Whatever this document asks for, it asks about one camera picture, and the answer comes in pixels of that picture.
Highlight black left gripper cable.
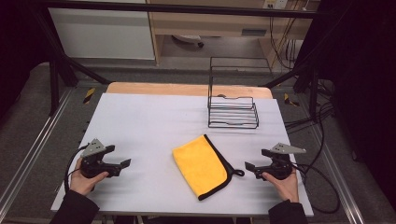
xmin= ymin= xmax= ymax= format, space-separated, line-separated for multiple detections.
xmin=64 ymin=144 xmax=90 ymax=194

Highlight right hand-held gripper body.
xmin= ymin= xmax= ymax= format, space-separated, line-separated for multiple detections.
xmin=253 ymin=142 xmax=307 ymax=181

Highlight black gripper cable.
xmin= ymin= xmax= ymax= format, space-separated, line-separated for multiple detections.
xmin=290 ymin=161 xmax=341 ymax=215
xmin=64 ymin=144 xmax=90 ymax=194

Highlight office chair base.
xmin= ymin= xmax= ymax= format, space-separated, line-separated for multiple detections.
xmin=171 ymin=34 xmax=205 ymax=49

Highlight person's left hand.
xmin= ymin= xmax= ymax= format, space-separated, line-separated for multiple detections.
xmin=69 ymin=157 xmax=110 ymax=197

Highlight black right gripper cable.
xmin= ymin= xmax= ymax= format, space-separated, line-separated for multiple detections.
xmin=290 ymin=161 xmax=341 ymax=215

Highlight wooden desk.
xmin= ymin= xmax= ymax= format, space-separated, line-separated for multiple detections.
xmin=146 ymin=0 xmax=321 ymax=65

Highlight black metal frame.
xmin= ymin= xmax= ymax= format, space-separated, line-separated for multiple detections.
xmin=29 ymin=0 xmax=331 ymax=118

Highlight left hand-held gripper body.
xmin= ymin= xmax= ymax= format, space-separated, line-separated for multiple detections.
xmin=79 ymin=138 xmax=123 ymax=179

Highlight yellow cloth with black trim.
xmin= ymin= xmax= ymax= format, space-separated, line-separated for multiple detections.
xmin=172 ymin=133 xmax=246 ymax=202

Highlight bundle of black cables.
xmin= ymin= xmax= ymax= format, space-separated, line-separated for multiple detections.
xmin=283 ymin=78 xmax=335 ymax=135

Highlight person's right hand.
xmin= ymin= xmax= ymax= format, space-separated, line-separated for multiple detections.
xmin=262 ymin=167 xmax=300 ymax=203

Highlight white table cover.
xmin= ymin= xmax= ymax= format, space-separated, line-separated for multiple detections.
xmin=50 ymin=92 xmax=315 ymax=217

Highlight hanging cables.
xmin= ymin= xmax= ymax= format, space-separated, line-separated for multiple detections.
xmin=268 ymin=15 xmax=304 ymax=71

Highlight yellow black striped tape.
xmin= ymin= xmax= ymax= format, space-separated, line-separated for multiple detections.
xmin=82 ymin=87 xmax=96 ymax=105
xmin=283 ymin=92 xmax=301 ymax=107

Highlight white cabinet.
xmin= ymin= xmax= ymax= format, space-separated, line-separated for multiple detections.
xmin=48 ymin=7 xmax=156 ymax=61

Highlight black wire rack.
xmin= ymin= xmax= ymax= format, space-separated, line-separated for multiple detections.
xmin=207 ymin=56 xmax=271 ymax=130

